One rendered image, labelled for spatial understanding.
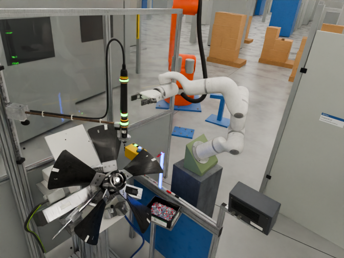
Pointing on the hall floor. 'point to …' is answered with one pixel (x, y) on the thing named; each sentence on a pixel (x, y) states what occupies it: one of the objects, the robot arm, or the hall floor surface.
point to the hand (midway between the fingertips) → (137, 100)
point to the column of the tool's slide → (18, 178)
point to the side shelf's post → (75, 243)
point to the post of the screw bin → (152, 240)
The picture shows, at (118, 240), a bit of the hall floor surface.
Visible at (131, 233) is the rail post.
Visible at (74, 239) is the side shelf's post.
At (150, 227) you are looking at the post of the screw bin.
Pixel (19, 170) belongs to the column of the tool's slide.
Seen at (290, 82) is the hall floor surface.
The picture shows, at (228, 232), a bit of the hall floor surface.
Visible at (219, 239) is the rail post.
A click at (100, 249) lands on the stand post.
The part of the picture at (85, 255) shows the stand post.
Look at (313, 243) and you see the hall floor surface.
